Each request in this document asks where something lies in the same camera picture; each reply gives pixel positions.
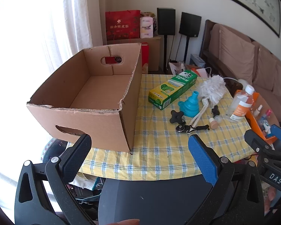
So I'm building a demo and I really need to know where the pink tissue pack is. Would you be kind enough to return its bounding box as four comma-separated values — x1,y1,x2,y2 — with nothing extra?
140,17,154,39

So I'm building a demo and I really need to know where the black round object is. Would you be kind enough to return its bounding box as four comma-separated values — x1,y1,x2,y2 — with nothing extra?
41,138,69,163

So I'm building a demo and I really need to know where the white fluffy duster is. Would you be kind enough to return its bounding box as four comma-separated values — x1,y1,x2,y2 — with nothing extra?
188,74,226,128

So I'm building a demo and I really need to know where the green toothpaste box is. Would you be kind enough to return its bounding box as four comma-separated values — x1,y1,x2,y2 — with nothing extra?
148,70,198,110

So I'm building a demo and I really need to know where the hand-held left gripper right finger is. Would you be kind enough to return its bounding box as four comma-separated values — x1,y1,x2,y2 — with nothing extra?
188,134,265,225

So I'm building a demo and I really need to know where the brown cardboard box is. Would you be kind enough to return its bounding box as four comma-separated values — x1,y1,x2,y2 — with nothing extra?
26,43,143,155

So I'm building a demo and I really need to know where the brown carton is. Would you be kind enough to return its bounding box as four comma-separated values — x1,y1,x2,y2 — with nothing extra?
107,36,164,72

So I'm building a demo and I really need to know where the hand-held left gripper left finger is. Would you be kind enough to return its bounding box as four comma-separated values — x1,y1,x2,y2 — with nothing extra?
15,133,92,225

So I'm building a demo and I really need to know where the person's left hand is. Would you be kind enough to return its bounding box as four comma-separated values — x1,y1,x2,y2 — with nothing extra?
108,219,140,225

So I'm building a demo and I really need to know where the blue collapsible funnel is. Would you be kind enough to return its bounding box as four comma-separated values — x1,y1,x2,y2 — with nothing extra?
178,91,204,118

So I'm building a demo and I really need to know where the black lanyard strap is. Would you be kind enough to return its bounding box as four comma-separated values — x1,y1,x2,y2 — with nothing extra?
176,119,210,134

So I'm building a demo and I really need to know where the clear bottle with white cap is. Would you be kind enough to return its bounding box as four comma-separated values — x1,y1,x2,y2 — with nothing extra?
225,85,255,122

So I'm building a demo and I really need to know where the clear plastic bag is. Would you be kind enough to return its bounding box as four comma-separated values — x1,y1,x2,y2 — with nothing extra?
169,60,190,75

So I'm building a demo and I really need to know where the brown wooden sofa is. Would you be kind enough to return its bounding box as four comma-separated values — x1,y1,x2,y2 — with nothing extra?
199,19,281,127

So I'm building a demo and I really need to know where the person's right hand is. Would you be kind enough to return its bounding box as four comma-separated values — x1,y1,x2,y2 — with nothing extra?
263,185,281,215

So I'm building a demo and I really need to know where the orange organizer tray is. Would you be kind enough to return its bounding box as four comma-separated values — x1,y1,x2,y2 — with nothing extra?
234,90,279,143

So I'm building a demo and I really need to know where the white curtain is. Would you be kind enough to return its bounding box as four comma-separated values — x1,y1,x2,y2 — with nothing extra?
0,0,101,80

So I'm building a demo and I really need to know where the black speaker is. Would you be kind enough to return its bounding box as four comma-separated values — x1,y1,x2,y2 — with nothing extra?
157,8,176,35
179,12,202,38

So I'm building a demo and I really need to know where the floral bag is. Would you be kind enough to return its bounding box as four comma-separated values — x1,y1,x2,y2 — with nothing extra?
140,11,158,34

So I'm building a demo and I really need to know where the pink-brown sofa cushion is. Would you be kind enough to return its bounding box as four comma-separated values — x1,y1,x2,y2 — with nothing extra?
252,41,278,92
219,25,256,77
272,61,281,96

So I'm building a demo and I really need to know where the red gift bag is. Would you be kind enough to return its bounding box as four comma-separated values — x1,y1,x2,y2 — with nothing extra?
105,10,141,41

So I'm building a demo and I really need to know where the blue and white box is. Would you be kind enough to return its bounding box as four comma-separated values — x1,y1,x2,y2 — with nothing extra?
190,54,206,69

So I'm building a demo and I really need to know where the small bottle with wooden cap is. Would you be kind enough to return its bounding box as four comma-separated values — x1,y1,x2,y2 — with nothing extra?
209,115,222,129

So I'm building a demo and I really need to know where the black speaker stand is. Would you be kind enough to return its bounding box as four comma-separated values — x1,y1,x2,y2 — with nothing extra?
163,35,168,74
184,37,190,62

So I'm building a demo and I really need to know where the white cable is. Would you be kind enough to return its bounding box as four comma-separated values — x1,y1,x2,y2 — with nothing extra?
197,67,241,80

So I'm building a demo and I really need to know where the red flat box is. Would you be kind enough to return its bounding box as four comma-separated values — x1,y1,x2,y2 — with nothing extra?
141,43,149,67

